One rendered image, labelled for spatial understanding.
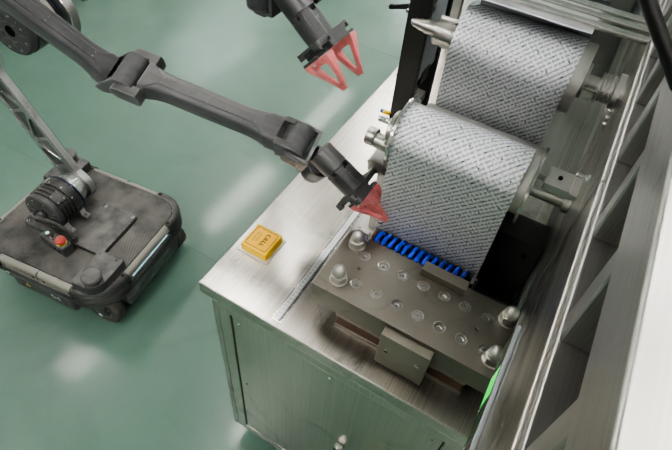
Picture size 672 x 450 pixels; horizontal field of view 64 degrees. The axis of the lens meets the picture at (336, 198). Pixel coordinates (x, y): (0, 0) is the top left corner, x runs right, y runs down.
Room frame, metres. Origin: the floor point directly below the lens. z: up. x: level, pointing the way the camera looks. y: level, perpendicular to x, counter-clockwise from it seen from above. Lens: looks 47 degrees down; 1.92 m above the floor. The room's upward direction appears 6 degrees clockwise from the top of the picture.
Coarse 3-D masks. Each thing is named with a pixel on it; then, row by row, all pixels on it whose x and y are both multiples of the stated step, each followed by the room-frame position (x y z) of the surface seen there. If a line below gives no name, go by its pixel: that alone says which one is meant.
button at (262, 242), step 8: (256, 232) 0.78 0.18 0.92; (264, 232) 0.78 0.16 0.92; (272, 232) 0.78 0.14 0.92; (248, 240) 0.75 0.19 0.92; (256, 240) 0.75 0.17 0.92; (264, 240) 0.75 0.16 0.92; (272, 240) 0.76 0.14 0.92; (280, 240) 0.76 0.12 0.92; (248, 248) 0.73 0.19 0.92; (256, 248) 0.73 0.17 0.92; (264, 248) 0.73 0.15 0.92; (272, 248) 0.74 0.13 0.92; (264, 256) 0.71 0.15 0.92
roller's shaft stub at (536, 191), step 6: (540, 180) 0.69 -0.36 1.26; (534, 186) 0.68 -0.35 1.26; (540, 186) 0.68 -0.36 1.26; (534, 192) 0.67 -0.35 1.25; (540, 192) 0.67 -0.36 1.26; (546, 192) 0.67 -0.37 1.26; (540, 198) 0.67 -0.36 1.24; (546, 198) 0.66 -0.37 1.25; (552, 198) 0.66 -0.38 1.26; (558, 198) 0.66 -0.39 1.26; (564, 198) 0.65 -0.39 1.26; (552, 204) 0.66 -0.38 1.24; (558, 204) 0.65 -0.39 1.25; (564, 204) 0.64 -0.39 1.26; (570, 204) 0.64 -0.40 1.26; (564, 210) 0.64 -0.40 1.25
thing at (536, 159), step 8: (536, 160) 0.69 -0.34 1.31; (528, 168) 0.68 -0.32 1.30; (536, 168) 0.68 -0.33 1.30; (528, 176) 0.66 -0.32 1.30; (520, 184) 0.65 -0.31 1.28; (528, 184) 0.65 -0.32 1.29; (520, 192) 0.65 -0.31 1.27; (512, 200) 0.65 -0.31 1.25; (520, 200) 0.64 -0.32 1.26; (512, 208) 0.64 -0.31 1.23
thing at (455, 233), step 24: (384, 192) 0.74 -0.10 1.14; (408, 192) 0.72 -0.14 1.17; (432, 192) 0.70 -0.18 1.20; (408, 216) 0.71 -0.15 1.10; (432, 216) 0.69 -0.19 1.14; (456, 216) 0.68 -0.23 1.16; (480, 216) 0.66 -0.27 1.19; (408, 240) 0.71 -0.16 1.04; (432, 240) 0.69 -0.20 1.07; (456, 240) 0.67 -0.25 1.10; (480, 240) 0.65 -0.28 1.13; (456, 264) 0.66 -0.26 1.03; (480, 264) 0.64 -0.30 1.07
